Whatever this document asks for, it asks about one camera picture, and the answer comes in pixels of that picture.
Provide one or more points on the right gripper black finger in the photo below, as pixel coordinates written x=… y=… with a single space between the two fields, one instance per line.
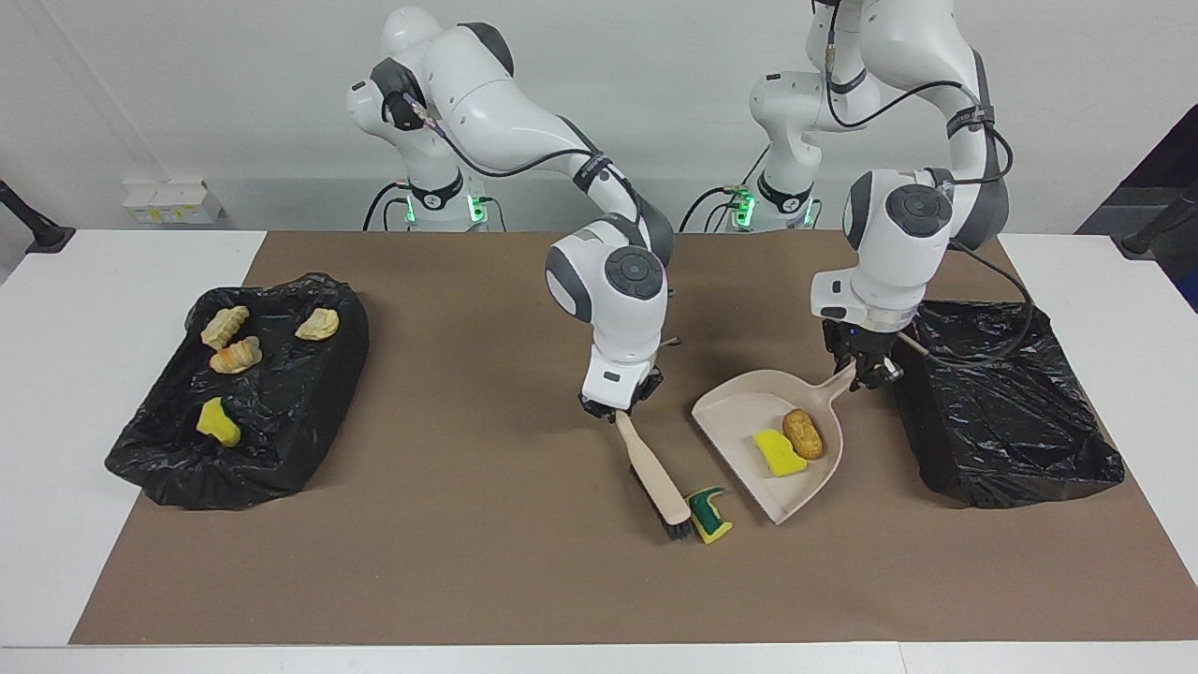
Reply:
x=592 y=406
x=652 y=384

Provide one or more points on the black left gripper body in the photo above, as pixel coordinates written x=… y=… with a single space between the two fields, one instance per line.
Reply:
x=856 y=342

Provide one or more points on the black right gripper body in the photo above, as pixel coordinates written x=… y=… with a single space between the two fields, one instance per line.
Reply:
x=629 y=398

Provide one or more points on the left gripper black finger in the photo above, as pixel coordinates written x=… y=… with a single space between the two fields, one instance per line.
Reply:
x=884 y=373
x=847 y=365

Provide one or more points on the beige brush with black bristles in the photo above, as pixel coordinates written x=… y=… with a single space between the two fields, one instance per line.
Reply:
x=650 y=468

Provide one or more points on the brown croquette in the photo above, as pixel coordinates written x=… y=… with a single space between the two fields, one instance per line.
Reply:
x=803 y=433

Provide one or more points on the beige plastic dustpan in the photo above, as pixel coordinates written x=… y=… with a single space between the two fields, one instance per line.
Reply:
x=749 y=421

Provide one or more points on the rounded yellow sponge piece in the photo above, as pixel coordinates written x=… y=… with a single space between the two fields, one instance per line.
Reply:
x=779 y=453

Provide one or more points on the notched yellow sponge piece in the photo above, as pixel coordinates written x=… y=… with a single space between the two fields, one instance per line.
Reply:
x=709 y=517

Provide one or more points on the small pale bread chunk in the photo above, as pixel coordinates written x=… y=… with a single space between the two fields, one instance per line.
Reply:
x=318 y=325

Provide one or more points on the orange striped bread slice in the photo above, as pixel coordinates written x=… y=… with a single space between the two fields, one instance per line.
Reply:
x=236 y=357

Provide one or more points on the yellow and green sponge piece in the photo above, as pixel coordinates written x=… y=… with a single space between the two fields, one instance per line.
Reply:
x=219 y=423

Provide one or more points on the ribbed rectangular bread piece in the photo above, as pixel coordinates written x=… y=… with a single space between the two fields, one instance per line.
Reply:
x=225 y=327

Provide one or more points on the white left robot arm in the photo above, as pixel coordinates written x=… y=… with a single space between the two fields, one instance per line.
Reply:
x=889 y=253

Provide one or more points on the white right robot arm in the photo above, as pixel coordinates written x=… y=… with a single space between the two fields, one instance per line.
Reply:
x=608 y=309

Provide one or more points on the boxy black bag bin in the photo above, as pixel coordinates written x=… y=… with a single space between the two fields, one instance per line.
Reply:
x=1011 y=440

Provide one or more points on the crumpled black bag bin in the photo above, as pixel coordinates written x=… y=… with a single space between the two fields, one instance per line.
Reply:
x=281 y=421

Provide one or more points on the brown paper table mat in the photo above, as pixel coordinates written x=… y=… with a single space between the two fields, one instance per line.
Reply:
x=468 y=562

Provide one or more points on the black clamp stand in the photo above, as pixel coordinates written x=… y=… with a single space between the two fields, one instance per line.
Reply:
x=1137 y=245
x=47 y=239

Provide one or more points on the dark background partition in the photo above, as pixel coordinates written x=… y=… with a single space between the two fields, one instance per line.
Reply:
x=1170 y=168

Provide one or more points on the white wall socket boxes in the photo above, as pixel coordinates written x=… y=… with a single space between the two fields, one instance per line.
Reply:
x=168 y=201

